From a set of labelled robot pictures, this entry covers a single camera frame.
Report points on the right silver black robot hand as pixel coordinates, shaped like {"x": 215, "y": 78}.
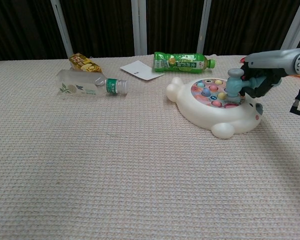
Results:
{"x": 270, "y": 62}

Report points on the blue grey toy hammer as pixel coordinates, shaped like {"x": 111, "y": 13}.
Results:
{"x": 232, "y": 86}

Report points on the white bear whack-a-mole toy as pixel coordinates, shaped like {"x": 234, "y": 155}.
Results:
{"x": 197, "y": 110}

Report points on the yellow rubber chicken toy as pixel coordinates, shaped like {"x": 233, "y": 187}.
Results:
{"x": 242, "y": 60}

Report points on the green tea bottle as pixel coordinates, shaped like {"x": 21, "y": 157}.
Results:
{"x": 180, "y": 62}

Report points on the white paper card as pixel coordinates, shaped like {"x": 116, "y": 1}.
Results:
{"x": 140, "y": 70}

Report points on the beige woven tablecloth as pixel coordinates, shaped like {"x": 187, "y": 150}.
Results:
{"x": 115, "y": 162}

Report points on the gold snack packet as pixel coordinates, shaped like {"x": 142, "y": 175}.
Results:
{"x": 83, "y": 63}

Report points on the clear plastic water bottle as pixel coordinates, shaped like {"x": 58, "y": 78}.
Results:
{"x": 75, "y": 85}

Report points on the white metal frame post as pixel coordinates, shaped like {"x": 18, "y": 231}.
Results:
{"x": 203, "y": 27}
{"x": 139, "y": 27}
{"x": 61, "y": 30}
{"x": 296, "y": 27}

